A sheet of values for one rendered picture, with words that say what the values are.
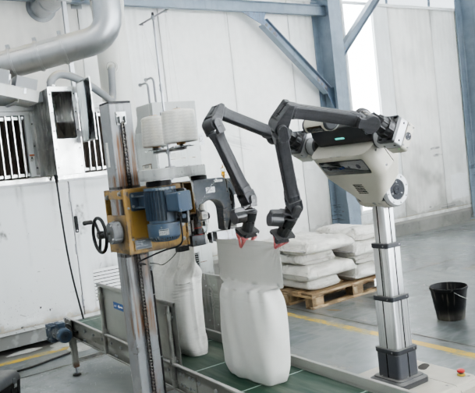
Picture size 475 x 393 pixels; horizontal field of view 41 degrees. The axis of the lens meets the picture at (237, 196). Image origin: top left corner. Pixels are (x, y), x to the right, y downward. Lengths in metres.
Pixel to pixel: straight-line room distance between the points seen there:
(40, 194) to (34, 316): 1.05
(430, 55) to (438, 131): 1.24
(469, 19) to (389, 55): 1.90
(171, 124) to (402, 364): 1.57
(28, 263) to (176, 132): 3.02
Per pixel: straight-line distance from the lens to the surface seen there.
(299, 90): 8.91
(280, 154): 2.50
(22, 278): 5.70
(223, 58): 8.26
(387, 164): 2.86
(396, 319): 3.12
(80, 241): 5.83
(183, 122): 2.95
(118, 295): 3.90
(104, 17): 5.58
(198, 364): 3.41
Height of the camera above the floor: 1.40
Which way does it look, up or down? 3 degrees down
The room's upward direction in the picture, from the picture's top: 6 degrees counter-clockwise
